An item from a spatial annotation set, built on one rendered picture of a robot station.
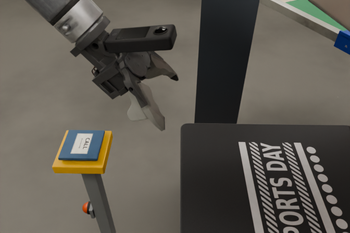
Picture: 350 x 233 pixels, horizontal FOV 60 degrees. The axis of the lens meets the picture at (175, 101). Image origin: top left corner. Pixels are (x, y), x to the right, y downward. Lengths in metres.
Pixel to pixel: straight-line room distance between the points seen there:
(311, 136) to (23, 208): 1.59
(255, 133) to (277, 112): 1.57
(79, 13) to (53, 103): 2.10
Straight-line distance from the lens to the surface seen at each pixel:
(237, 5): 1.03
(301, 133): 0.93
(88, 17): 0.51
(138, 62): 0.54
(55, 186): 2.02
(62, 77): 2.85
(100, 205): 1.04
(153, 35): 0.50
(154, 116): 0.52
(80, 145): 0.84
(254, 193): 0.76
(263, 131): 0.90
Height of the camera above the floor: 1.57
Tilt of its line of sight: 41 degrees down
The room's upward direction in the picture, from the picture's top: straight up
